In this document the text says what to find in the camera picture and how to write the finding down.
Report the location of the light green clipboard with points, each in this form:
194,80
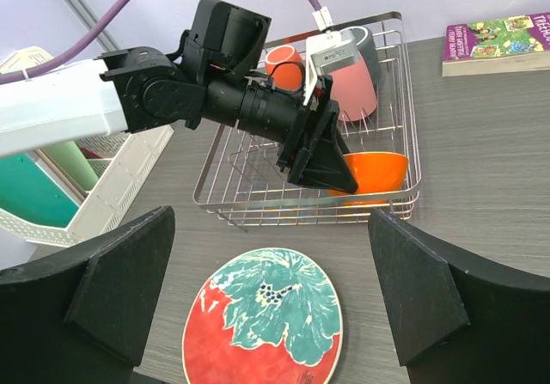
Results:
72,161

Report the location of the teal folder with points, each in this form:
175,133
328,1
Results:
31,191

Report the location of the orange mug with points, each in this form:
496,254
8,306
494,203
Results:
285,66

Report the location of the purple and green book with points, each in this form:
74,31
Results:
512,44

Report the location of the grey mug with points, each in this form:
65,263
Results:
366,45

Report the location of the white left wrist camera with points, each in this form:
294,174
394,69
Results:
327,52

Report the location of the pink cup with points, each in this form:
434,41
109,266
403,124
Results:
354,91

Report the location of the orange bowl white inside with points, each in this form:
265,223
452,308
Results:
377,172

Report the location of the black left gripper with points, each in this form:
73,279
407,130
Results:
220,53

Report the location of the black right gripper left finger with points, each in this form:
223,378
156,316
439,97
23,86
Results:
83,314

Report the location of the steel wire dish rack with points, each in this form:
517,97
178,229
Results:
242,184

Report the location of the white file organizer rack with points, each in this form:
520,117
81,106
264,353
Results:
94,186

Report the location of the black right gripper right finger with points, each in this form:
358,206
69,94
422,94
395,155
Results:
455,316

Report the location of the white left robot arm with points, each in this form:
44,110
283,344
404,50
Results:
153,92

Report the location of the red and teal floral plate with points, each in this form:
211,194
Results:
269,315

